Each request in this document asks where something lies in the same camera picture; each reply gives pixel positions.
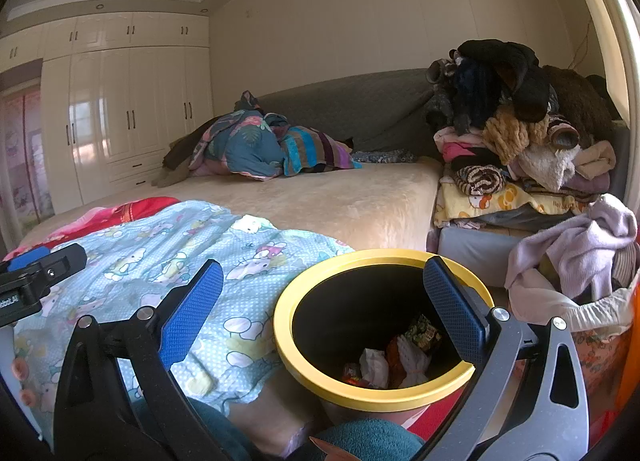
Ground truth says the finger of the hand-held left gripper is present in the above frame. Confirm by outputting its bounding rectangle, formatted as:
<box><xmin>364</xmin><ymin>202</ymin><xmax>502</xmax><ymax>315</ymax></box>
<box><xmin>6</xmin><ymin>247</ymin><xmax>52</xmax><ymax>273</ymax></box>
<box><xmin>0</xmin><ymin>242</ymin><xmax>88</xmax><ymax>299</ymax></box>

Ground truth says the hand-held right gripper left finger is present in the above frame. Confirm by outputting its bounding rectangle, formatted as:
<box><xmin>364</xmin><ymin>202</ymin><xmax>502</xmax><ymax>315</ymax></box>
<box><xmin>52</xmin><ymin>258</ymin><xmax>236</xmax><ymax>461</ymax></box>

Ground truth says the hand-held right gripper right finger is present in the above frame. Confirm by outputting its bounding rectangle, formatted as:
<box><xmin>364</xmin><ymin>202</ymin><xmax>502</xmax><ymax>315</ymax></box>
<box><xmin>412</xmin><ymin>256</ymin><xmax>590</xmax><ymax>461</ymax></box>

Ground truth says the green snack wrapper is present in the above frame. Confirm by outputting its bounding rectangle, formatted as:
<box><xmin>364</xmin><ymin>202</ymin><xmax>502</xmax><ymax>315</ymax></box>
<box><xmin>404</xmin><ymin>315</ymin><xmax>443</xmax><ymax>348</ymax></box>

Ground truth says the yellow-rimmed black trash bin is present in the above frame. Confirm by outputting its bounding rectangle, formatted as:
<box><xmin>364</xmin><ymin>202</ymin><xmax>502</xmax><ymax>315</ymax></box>
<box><xmin>273</xmin><ymin>248</ymin><xmax>496</xmax><ymax>424</ymax></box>

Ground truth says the person's left hand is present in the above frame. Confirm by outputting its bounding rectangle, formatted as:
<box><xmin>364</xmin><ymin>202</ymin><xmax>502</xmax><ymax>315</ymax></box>
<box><xmin>12</xmin><ymin>358</ymin><xmax>37</xmax><ymax>406</ymax></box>

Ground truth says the grey storage box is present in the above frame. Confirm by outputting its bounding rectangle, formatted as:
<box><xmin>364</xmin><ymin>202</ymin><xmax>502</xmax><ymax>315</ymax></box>
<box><xmin>437</xmin><ymin>226</ymin><xmax>526</xmax><ymax>289</ymax></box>

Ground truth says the blue cartoon blanket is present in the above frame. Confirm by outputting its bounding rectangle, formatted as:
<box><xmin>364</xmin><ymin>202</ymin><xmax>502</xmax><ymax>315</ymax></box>
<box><xmin>12</xmin><ymin>198</ymin><xmax>356</xmax><ymax>437</ymax></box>

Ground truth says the red blanket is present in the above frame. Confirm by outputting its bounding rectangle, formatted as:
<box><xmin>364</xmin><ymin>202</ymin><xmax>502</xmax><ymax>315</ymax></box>
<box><xmin>2</xmin><ymin>196</ymin><xmax>181</xmax><ymax>262</ymax></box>

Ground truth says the pink door curtain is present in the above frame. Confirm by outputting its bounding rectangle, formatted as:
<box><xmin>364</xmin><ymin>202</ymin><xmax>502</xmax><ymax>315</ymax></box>
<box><xmin>0</xmin><ymin>88</ymin><xmax>56</xmax><ymax>242</ymax></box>

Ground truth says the red plastic stool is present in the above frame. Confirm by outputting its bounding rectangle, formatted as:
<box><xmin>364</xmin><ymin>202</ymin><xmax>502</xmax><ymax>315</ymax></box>
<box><xmin>405</xmin><ymin>388</ymin><xmax>473</xmax><ymax>442</ymax></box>

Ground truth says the yellow cartoon blanket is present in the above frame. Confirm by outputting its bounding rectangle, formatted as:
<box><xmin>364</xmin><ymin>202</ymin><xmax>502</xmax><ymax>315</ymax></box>
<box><xmin>432</xmin><ymin>176</ymin><xmax>601</xmax><ymax>229</ymax></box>

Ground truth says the brown striped knit garment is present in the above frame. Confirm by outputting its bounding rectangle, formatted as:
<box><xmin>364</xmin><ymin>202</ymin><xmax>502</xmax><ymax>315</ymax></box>
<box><xmin>455</xmin><ymin>164</ymin><xmax>506</xmax><ymax>197</ymax></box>

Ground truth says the beige bed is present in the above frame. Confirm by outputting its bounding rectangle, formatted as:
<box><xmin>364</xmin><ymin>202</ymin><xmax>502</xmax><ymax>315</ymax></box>
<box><xmin>15</xmin><ymin>156</ymin><xmax>443</xmax><ymax>447</ymax></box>

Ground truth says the lilac garment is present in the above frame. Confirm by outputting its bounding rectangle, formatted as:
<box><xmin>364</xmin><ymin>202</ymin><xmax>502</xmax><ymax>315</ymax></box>
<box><xmin>505</xmin><ymin>194</ymin><xmax>638</xmax><ymax>322</ymax></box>

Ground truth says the brown cloth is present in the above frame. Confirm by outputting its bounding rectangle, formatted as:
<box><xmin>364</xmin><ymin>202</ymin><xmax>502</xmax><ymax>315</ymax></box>
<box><xmin>151</xmin><ymin>116</ymin><xmax>221</xmax><ymax>188</ymax></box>

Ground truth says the pink garment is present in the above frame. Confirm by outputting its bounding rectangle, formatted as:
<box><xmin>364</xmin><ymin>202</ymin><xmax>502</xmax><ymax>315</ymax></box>
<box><xmin>434</xmin><ymin>127</ymin><xmax>488</xmax><ymax>167</ymax></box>

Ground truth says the grey patterned cloth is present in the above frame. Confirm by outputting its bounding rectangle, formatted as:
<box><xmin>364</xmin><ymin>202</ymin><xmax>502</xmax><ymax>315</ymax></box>
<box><xmin>350</xmin><ymin>148</ymin><xmax>417</xmax><ymax>165</ymax></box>

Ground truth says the cream wardrobe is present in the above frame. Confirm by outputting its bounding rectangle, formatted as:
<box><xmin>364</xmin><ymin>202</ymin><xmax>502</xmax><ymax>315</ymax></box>
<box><xmin>0</xmin><ymin>11</ymin><xmax>213</xmax><ymax>214</ymax></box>

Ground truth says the blue floral quilt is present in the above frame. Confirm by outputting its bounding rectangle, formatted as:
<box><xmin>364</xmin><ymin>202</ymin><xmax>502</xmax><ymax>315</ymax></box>
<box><xmin>189</xmin><ymin>91</ymin><xmax>291</xmax><ymax>182</ymax></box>

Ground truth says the white fleece garment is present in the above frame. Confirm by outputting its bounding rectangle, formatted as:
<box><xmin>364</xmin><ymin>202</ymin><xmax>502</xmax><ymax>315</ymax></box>
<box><xmin>517</xmin><ymin>144</ymin><xmax>581</xmax><ymax>192</ymax></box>

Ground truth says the mustard knit scarf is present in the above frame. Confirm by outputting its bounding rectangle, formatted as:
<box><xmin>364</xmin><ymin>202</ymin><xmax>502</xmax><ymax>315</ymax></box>
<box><xmin>482</xmin><ymin>114</ymin><xmax>548</xmax><ymax>167</ymax></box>

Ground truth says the striped towel blanket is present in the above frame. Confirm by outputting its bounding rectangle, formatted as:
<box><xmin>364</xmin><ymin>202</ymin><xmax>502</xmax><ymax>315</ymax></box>
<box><xmin>280</xmin><ymin>126</ymin><xmax>363</xmax><ymax>177</ymax></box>

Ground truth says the beige garment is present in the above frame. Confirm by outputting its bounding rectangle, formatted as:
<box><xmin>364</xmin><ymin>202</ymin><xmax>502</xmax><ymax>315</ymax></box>
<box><xmin>572</xmin><ymin>140</ymin><xmax>617</xmax><ymax>182</ymax></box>

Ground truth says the brown cuffed sleeve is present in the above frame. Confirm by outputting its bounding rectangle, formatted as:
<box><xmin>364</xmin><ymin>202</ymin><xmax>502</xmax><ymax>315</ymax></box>
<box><xmin>545</xmin><ymin>114</ymin><xmax>581</xmax><ymax>149</ymax></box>

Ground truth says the dark blue fuzzy garment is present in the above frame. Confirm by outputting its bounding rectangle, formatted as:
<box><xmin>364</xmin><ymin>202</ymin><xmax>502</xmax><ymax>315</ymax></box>
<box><xmin>445</xmin><ymin>58</ymin><xmax>501</xmax><ymax>134</ymax></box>

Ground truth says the grey patterned scarf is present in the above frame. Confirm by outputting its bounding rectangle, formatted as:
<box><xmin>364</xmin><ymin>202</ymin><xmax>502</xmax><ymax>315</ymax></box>
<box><xmin>425</xmin><ymin>58</ymin><xmax>458</xmax><ymax>127</ymax></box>

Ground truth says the brown fur garment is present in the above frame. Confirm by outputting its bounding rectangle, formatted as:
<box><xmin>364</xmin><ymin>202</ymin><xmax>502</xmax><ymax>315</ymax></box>
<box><xmin>542</xmin><ymin>65</ymin><xmax>618</xmax><ymax>149</ymax></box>

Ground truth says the black garment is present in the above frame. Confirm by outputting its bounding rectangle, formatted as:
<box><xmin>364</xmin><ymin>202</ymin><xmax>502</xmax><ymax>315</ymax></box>
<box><xmin>457</xmin><ymin>40</ymin><xmax>553</xmax><ymax>124</ymax></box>

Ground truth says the white door frame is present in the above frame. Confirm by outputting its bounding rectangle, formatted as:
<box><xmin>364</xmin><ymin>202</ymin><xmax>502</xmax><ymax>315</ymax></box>
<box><xmin>557</xmin><ymin>0</ymin><xmax>638</xmax><ymax>124</ymax></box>

